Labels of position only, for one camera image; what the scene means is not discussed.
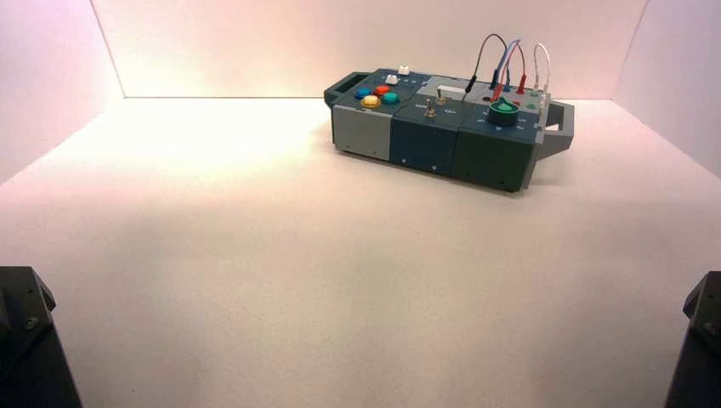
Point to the teal push button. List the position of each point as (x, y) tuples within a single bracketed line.
[(391, 98)]

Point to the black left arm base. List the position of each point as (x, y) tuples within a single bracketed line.
[(28, 349)]

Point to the white rectangular display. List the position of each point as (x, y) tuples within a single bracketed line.
[(450, 89)]

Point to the green rotary knob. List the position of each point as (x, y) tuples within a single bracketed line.
[(503, 114)]

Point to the yellow push button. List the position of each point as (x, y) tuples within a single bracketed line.
[(370, 101)]

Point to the metal toggle switch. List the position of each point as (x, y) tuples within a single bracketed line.
[(440, 101), (430, 109)]

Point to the blue grey modular control box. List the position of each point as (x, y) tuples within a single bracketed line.
[(422, 141)]

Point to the red push button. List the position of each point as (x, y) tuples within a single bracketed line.
[(382, 90)]

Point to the blue push button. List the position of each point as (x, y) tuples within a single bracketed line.
[(363, 93)]

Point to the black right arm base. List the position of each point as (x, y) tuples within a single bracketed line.
[(698, 366)]

